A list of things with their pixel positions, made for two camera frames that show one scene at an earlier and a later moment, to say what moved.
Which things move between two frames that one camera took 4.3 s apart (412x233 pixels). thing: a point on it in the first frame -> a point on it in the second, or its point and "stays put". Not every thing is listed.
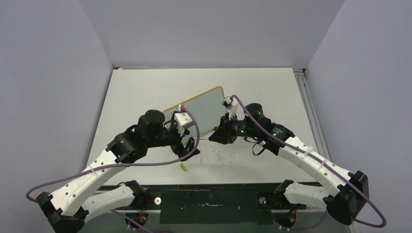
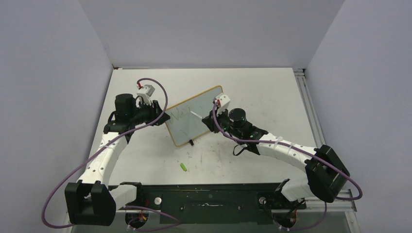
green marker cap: [183, 167] stays put
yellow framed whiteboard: [207, 108] stays put
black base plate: [204, 203] stays put
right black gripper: [223, 134] -> [209, 120]
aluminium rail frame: [300, 76] stays put
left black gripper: [178, 147] -> [155, 111]
